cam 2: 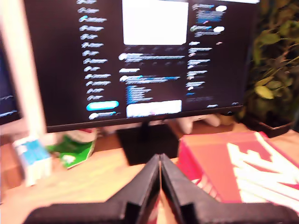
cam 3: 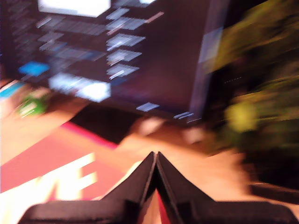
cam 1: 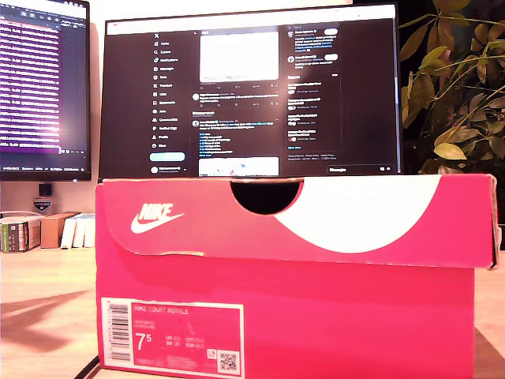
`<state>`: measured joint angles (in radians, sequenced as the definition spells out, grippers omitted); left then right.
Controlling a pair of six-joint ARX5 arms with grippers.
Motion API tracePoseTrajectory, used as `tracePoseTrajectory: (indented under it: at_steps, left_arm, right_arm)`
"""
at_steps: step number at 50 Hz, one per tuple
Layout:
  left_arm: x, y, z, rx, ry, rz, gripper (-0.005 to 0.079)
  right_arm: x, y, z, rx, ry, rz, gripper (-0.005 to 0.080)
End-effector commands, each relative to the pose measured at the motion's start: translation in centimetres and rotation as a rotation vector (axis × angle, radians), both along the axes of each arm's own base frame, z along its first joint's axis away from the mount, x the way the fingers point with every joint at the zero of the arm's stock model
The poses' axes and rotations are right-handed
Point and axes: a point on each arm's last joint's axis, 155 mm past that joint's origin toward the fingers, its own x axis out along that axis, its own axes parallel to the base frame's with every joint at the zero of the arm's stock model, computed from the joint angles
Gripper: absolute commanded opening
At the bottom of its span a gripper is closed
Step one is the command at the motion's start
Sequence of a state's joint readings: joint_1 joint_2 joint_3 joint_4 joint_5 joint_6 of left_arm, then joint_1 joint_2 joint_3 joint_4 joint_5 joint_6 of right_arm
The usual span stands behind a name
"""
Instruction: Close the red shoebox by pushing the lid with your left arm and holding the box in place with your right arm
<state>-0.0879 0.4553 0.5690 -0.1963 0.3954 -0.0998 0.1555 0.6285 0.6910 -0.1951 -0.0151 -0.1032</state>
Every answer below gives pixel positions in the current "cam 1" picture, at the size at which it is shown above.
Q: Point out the small black cube device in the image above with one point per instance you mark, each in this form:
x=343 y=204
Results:
x=45 y=190

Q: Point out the red shoebox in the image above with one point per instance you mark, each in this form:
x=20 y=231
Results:
x=315 y=308

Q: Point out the green printed box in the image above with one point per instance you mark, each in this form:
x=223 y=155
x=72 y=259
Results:
x=16 y=237

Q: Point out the brown cardboard box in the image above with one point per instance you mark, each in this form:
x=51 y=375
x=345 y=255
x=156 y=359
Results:
x=51 y=233

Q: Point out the white upright box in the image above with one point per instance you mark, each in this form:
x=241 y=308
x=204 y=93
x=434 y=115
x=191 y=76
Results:
x=90 y=233
x=79 y=233
x=68 y=235

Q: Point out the monitor with purple text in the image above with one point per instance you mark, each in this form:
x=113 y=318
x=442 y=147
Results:
x=31 y=79

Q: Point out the large black computer monitor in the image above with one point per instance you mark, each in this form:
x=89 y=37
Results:
x=355 y=118

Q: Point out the green leafy plant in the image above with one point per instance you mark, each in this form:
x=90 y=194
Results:
x=453 y=118

